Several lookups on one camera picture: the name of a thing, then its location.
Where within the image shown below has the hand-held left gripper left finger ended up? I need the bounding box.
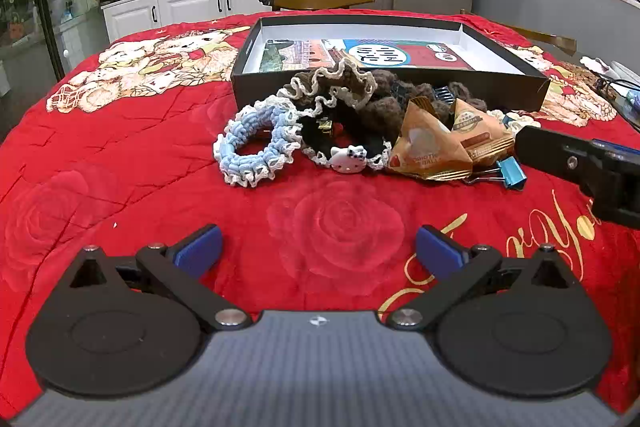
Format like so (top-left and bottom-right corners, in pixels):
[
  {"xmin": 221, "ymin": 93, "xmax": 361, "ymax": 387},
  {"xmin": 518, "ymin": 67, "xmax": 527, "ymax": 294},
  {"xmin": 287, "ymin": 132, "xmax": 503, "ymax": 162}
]
[{"xmin": 70, "ymin": 224, "xmax": 253, "ymax": 333}]

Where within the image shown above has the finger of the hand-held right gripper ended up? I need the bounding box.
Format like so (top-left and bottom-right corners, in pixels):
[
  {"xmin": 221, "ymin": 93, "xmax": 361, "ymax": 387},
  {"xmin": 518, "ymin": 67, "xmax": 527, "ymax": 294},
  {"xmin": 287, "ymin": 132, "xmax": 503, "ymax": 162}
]
[
  {"xmin": 515, "ymin": 126, "xmax": 601, "ymax": 188},
  {"xmin": 592, "ymin": 139, "xmax": 640, "ymax": 158}
]

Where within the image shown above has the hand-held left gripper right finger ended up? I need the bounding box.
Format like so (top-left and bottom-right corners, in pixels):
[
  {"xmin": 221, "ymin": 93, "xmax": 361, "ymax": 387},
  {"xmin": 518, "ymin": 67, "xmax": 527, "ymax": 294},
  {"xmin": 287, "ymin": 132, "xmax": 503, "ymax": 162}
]
[{"xmin": 387, "ymin": 224, "xmax": 571, "ymax": 330}]

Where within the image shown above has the orange triangular snack packet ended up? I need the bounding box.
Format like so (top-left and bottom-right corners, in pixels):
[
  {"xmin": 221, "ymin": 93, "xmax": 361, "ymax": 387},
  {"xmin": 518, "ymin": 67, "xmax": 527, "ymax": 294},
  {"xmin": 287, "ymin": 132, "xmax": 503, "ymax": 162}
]
[
  {"xmin": 387, "ymin": 97, "xmax": 473, "ymax": 181},
  {"xmin": 452, "ymin": 98, "xmax": 516, "ymax": 165}
]

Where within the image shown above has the blue and white scrunchie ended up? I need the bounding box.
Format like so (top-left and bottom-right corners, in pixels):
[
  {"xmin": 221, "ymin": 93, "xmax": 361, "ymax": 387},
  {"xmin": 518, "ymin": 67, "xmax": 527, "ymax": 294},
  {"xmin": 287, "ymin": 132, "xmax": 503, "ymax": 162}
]
[{"xmin": 213, "ymin": 97, "xmax": 303, "ymax": 188}]

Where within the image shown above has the black scrunchie with cat charm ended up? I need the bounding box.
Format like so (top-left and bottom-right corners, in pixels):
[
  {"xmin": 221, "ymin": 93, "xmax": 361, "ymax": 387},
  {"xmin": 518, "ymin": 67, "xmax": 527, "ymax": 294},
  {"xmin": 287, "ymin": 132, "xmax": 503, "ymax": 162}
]
[{"xmin": 297, "ymin": 99, "xmax": 393, "ymax": 175}]

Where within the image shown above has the black shallow cardboard box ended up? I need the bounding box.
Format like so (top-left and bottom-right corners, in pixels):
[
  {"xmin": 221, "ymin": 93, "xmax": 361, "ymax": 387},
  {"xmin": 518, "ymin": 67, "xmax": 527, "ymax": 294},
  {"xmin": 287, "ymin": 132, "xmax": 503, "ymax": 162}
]
[{"xmin": 231, "ymin": 14, "xmax": 551, "ymax": 112}]

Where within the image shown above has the brown scrunchie with cream edge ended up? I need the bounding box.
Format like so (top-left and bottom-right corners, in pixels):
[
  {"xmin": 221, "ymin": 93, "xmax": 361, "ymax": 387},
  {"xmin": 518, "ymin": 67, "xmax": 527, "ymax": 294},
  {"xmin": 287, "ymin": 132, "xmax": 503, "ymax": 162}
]
[{"xmin": 276, "ymin": 59, "xmax": 378, "ymax": 112}]

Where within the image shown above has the blue binder clip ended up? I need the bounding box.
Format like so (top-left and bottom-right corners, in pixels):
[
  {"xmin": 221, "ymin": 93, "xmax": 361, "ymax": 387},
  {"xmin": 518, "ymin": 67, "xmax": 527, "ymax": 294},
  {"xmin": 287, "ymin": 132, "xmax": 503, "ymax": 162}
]
[{"xmin": 462, "ymin": 157, "xmax": 528, "ymax": 192}]

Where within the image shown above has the white cloth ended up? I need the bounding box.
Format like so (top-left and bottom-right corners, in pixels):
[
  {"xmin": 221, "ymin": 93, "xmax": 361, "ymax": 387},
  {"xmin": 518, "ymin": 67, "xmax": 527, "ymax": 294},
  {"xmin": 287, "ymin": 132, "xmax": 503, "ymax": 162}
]
[{"xmin": 580, "ymin": 56, "xmax": 621, "ymax": 75}]

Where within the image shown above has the printed paper sheet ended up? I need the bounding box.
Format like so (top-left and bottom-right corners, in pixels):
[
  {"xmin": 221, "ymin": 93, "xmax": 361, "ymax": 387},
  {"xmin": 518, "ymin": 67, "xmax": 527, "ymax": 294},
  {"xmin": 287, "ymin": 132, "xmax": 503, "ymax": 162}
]
[{"xmin": 257, "ymin": 38, "xmax": 476, "ymax": 72}]

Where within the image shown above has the white kitchen cabinet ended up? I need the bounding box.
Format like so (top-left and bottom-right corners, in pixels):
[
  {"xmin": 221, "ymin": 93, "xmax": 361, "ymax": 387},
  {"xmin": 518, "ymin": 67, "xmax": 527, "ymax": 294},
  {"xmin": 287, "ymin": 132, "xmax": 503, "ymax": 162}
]
[{"xmin": 100, "ymin": 0, "xmax": 301, "ymax": 42}]

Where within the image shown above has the black cable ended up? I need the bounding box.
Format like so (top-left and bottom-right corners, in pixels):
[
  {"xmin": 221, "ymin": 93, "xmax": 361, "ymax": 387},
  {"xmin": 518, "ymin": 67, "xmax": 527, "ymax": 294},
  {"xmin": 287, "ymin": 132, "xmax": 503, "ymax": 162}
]
[{"xmin": 595, "ymin": 77, "xmax": 640, "ymax": 128}]

